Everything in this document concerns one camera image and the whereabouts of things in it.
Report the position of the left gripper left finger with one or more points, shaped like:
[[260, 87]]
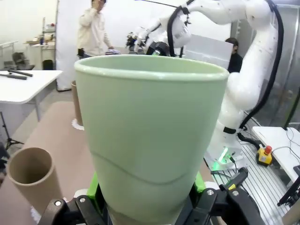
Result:
[[70, 211]]

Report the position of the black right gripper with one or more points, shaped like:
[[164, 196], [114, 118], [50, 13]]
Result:
[[132, 39]]

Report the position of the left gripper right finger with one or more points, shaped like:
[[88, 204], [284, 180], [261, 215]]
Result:
[[222, 208]]

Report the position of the brown cup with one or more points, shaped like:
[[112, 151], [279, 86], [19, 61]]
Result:
[[44, 192]]

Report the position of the white scalloped coaster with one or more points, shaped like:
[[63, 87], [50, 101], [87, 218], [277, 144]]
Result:
[[34, 214], [78, 128]]

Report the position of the pale green cup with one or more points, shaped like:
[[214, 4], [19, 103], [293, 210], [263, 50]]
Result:
[[150, 117]]

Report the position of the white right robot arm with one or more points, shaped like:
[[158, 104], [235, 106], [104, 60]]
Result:
[[241, 89]]

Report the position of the black yellow handheld scanner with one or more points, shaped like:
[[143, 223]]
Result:
[[236, 179]]

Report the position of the person in beige shirt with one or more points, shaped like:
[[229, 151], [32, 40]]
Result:
[[92, 32]]

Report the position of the aluminium mounting plate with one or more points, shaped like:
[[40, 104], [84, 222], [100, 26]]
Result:
[[264, 187]]

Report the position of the yellow emergency stop box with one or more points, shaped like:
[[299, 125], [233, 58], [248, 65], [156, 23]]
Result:
[[263, 158]]

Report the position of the black stand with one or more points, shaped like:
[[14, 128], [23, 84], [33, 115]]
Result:
[[289, 192]]

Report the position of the white partition board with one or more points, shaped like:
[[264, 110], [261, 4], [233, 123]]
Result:
[[206, 49]]

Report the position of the white computer desk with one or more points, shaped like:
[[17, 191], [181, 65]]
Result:
[[269, 138]]

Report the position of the black tripod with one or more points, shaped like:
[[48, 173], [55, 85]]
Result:
[[7, 138]]

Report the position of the seated dark-haired person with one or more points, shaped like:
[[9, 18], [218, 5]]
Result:
[[235, 61]]

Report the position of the white side table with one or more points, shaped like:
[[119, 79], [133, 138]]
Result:
[[35, 86]]

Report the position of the grey chair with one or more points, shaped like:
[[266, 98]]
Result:
[[20, 61]]

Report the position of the black rod with clamp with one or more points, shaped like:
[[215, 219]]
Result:
[[22, 73]]

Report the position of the black metal rod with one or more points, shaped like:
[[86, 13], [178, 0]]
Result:
[[14, 77]]

